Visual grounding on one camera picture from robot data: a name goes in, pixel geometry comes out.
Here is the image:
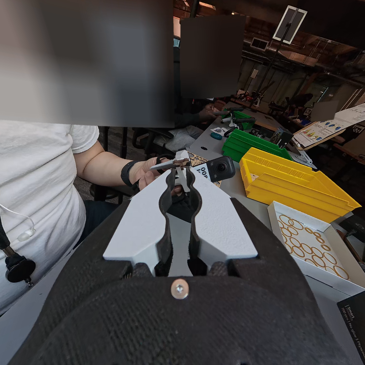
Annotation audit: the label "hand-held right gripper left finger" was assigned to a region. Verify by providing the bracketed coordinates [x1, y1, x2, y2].
[103, 169, 176, 277]

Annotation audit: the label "rectangular light panel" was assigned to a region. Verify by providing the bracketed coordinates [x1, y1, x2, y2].
[272, 5, 308, 44]

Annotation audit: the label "person's left hand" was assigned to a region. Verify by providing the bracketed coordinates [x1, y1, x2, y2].
[134, 158, 183, 197]

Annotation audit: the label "group of wooden rings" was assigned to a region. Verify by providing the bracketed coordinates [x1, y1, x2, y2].
[278, 214, 351, 280]

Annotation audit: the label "laser-cut wooden sheet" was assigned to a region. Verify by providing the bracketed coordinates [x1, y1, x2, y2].
[187, 152, 223, 188]

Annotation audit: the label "white cardboard tray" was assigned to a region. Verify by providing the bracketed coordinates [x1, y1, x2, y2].
[267, 200, 365, 296]

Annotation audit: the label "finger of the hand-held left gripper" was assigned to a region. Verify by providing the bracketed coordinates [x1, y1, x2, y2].
[175, 149, 192, 193]
[150, 158, 177, 171]

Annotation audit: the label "instruction poster board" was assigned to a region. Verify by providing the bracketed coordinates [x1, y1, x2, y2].
[293, 103, 365, 151]

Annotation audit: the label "green plastic bin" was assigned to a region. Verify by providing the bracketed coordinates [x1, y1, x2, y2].
[222, 129, 293, 162]
[222, 108, 256, 129]

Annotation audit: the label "black stand pole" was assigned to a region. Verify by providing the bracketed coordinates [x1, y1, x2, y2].
[249, 9, 298, 109]

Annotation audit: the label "black device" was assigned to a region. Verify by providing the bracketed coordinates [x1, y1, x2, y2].
[339, 214, 365, 237]

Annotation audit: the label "black wristband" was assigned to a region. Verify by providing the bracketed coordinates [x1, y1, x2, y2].
[121, 160, 141, 188]

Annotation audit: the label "person's dark trousers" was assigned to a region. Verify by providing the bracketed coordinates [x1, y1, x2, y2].
[75, 199, 124, 246]

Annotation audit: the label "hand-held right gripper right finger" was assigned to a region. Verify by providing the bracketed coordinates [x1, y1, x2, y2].
[185, 168, 258, 276]

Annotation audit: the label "black cardboard box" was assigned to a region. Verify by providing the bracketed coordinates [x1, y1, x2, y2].
[336, 292, 365, 365]

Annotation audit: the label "white earphone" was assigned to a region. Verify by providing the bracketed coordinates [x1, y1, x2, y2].
[0, 203, 37, 242]

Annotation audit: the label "person's left forearm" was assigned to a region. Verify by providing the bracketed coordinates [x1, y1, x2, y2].
[75, 140, 134, 188]

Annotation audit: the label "small black printed box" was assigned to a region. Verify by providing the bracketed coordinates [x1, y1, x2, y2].
[269, 127, 294, 149]

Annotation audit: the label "black office chair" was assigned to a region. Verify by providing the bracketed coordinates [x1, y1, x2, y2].
[133, 127, 174, 160]

